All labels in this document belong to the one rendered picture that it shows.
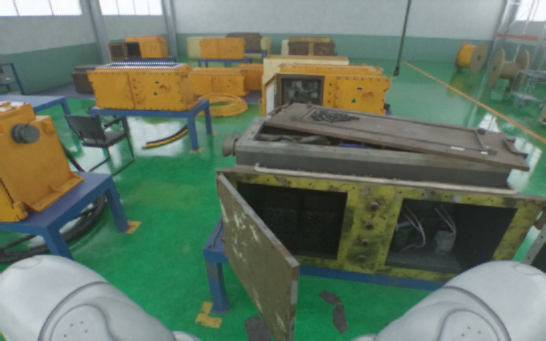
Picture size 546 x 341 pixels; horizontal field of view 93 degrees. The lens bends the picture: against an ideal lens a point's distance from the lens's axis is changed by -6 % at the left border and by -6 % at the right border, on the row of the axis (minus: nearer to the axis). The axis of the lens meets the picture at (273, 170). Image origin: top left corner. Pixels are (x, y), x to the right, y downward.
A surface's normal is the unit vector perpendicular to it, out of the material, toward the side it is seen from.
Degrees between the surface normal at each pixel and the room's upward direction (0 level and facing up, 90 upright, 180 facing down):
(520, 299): 17
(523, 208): 90
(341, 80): 90
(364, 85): 90
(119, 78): 90
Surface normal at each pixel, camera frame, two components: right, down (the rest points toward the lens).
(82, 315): 0.00, -0.55
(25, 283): -0.15, -0.71
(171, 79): -0.14, 0.48
